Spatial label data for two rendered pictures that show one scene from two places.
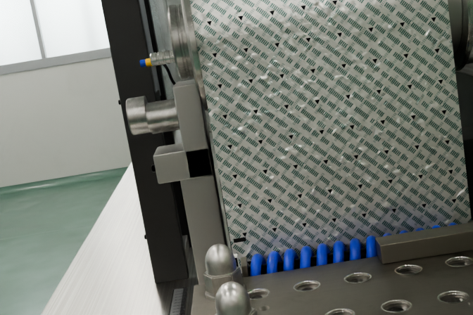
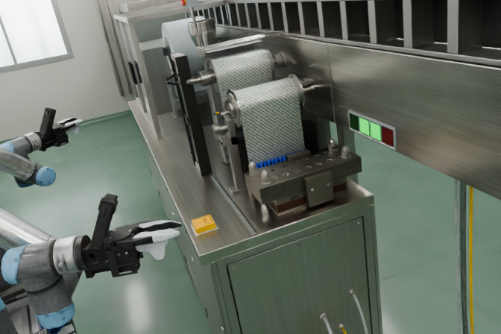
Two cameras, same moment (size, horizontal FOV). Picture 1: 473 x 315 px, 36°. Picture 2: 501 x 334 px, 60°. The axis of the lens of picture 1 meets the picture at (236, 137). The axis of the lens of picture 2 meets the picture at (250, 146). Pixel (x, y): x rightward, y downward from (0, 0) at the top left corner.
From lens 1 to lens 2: 97 cm
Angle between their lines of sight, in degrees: 20
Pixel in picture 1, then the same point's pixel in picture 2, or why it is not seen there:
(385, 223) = (285, 151)
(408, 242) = (294, 156)
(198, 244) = (233, 162)
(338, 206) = (274, 148)
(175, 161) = (228, 141)
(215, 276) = (253, 170)
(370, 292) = (289, 168)
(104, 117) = (58, 95)
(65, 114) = (34, 96)
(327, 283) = (277, 168)
